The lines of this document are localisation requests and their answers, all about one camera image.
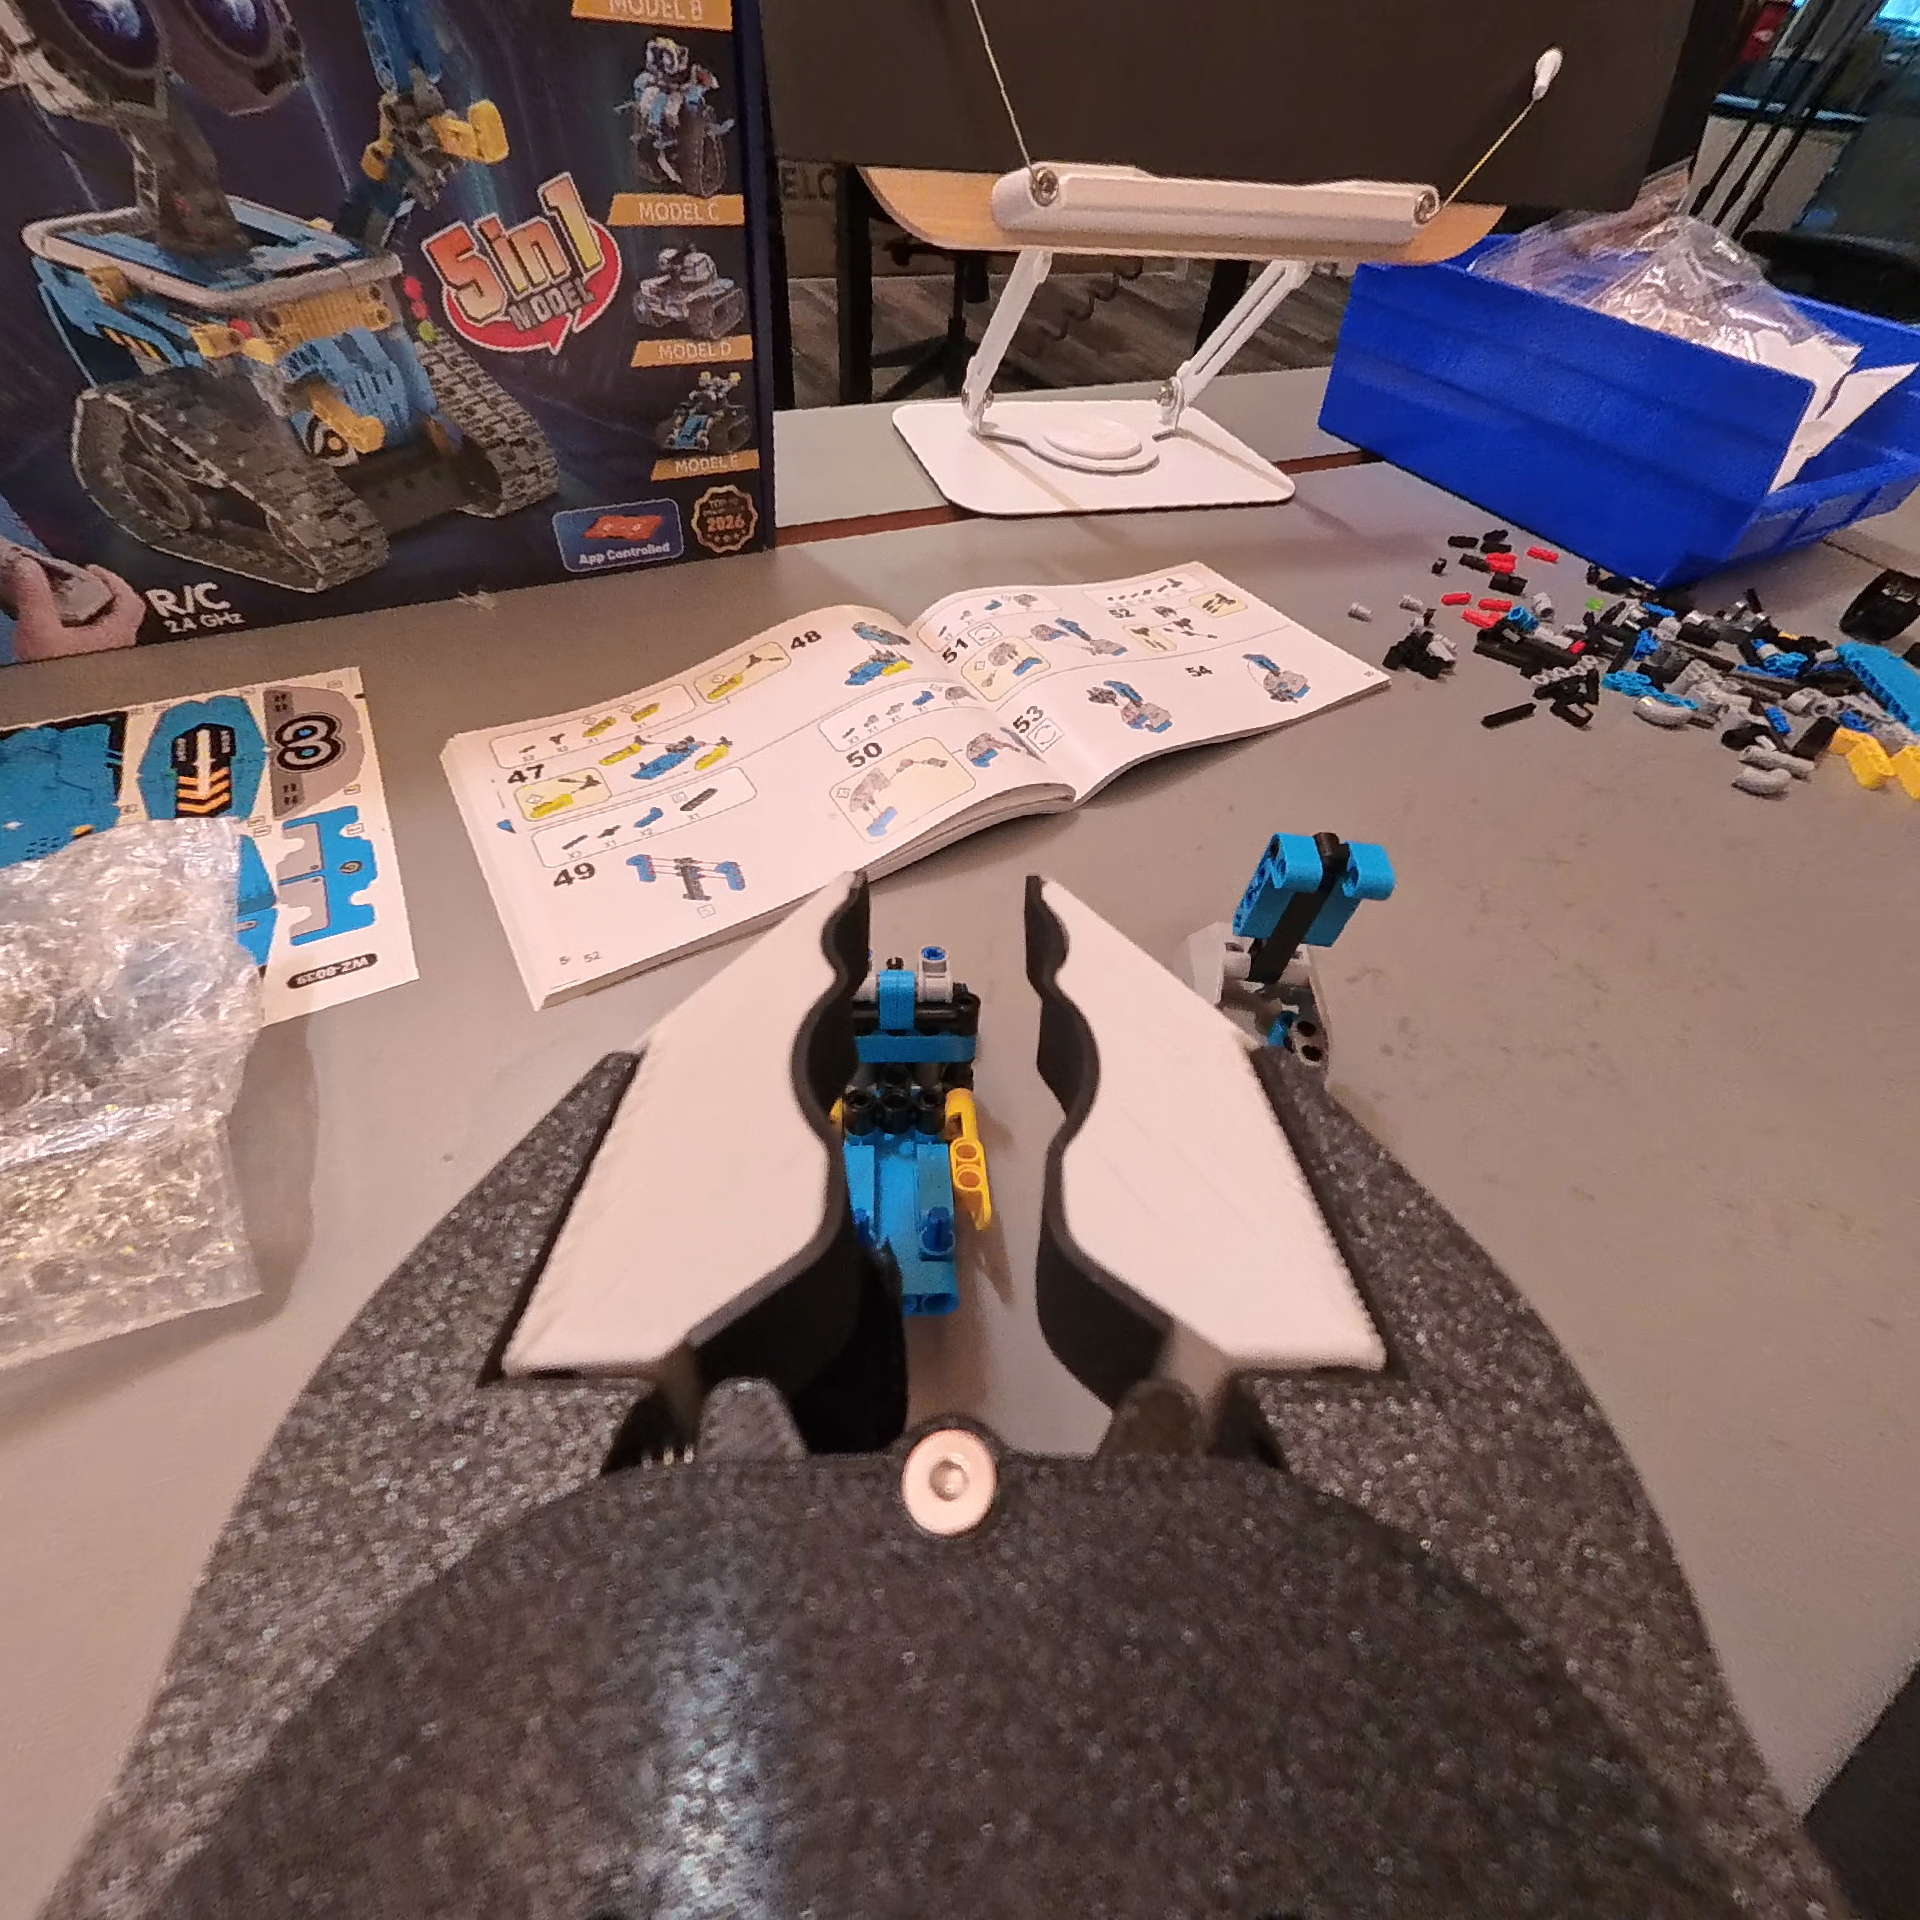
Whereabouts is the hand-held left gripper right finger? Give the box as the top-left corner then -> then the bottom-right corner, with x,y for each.
1020,875 -> 1389,1371

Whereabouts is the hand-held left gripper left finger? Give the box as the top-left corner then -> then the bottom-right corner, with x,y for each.
501,868 -> 877,1381

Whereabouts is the blue yellow black brick assembly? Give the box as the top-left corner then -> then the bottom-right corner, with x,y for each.
827,945 -> 1000,1323

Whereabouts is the blue black brick frame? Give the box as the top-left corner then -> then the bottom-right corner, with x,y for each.
1234,830 -> 1398,982

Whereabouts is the pile of small brick parts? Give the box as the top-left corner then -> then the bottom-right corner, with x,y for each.
1341,525 -> 1920,802

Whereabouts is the grey desk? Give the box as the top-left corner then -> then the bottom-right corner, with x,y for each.
0,367 -> 1920,1803

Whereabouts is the instruction booklet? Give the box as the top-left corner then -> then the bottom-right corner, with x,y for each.
440,557 -> 1396,1009

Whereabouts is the large clear plastic bag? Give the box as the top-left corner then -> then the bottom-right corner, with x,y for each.
0,817 -> 263,1370

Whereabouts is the blue sticker sheet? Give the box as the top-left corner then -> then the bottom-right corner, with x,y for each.
0,666 -> 422,1027

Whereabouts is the blue plastic bin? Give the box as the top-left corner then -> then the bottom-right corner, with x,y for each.
1318,246 -> 1920,588

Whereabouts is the black perforated pad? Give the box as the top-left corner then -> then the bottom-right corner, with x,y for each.
1801,1695 -> 1920,1920

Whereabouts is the robot kit box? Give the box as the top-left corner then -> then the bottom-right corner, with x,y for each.
0,0 -> 777,668

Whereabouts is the clear plastic bags bundle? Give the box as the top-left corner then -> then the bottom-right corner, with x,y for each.
1461,202 -> 1899,497

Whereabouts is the black partition panel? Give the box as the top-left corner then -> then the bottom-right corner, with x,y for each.
757,0 -> 1743,210

